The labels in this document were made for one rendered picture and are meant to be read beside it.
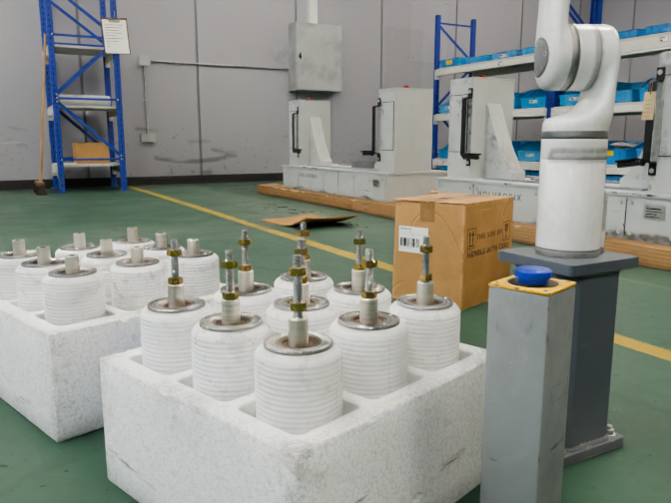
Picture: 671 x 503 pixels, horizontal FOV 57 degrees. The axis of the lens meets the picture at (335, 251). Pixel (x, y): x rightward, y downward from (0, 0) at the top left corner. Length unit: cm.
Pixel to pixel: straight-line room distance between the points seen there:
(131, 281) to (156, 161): 599
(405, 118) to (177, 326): 337
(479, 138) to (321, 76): 434
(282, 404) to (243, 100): 684
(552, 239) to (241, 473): 55
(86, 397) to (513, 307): 70
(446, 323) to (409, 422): 15
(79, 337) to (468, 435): 61
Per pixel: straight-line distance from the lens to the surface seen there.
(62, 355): 107
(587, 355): 99
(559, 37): 95
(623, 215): 274
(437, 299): 87
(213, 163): 728
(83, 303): 109
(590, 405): 103
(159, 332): 83
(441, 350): 83
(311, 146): 526
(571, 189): 95
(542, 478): 76
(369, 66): 821
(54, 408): 109
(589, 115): 95
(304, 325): 67
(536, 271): 70
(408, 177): 409
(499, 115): 355
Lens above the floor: 47
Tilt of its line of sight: 10 degrees down
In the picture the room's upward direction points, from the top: straight up
